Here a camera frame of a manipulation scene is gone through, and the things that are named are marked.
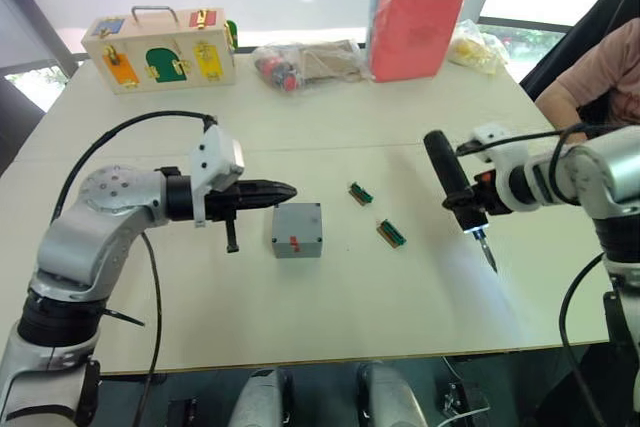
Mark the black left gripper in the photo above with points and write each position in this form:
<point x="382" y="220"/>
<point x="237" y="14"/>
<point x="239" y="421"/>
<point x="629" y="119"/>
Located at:
<point x="231" y="199"/>

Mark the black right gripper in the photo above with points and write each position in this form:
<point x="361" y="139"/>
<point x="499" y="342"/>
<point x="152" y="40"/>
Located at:
<point x="492" y="194"/>

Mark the black electric screwdriver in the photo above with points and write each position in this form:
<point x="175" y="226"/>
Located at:
<point x="447" y="167"/>

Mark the person bare forearm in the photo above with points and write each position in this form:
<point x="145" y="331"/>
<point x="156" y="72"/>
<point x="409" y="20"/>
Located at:
<point x="557" y="107"/>

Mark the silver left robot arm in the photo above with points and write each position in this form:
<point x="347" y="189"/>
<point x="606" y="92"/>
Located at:
<point x="100" y="227"/>

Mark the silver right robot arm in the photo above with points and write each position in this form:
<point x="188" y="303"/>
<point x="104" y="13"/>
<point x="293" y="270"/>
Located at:
<point x="610" y="167"/>

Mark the grey box lid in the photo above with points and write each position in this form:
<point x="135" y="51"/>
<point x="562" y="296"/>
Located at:
<point x="297" y="222"/>

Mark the grey plastic box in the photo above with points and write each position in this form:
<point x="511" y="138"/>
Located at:
<point x="297" y="249"/>

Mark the wooden lock activity box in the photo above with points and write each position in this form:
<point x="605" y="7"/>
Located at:
<point x="160" y="47"/>

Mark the green terminal block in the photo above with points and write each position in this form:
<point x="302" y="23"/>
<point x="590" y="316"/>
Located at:
<point x="361" y="193"/>
<point x="391" y="234"/>

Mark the clear bag of wooden parts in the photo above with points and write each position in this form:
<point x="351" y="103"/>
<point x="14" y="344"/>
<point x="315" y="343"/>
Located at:
<point x="320" y="64"/>

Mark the bag of yellow pieces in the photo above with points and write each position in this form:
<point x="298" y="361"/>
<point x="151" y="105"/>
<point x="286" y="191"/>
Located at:
<point x="475" y="49"/>

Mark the red foam block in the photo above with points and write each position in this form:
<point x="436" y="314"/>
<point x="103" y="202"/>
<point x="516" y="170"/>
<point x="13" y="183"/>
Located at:
<point x="415" y="27"/>

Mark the person in pink shirt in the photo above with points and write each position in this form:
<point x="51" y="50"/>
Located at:
<point x="610" y="72"/>

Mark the black chair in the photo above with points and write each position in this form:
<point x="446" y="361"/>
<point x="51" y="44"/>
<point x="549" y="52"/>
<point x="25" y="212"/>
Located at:
<point x="585" y="32"/>

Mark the grey rounded shape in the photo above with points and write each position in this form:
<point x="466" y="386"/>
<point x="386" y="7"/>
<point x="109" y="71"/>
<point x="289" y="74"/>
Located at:
<point x="392" y="397"/>
<point x="260" y="397"/>

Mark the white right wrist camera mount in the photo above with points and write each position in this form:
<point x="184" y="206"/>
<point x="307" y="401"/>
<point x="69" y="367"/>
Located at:
<point x="492" y="134"/>

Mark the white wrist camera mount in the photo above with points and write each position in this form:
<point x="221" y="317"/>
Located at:
<point x="215" y="157"/>
<point x="492" y="134"/>

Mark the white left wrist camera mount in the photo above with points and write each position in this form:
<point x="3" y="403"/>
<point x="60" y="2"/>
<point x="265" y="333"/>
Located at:
<point x="215" y="157"/>

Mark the black metal bracket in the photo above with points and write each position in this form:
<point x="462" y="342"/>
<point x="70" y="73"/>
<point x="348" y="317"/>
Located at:
<point x="462" y="404"/>
<point x="181" y="413"/>

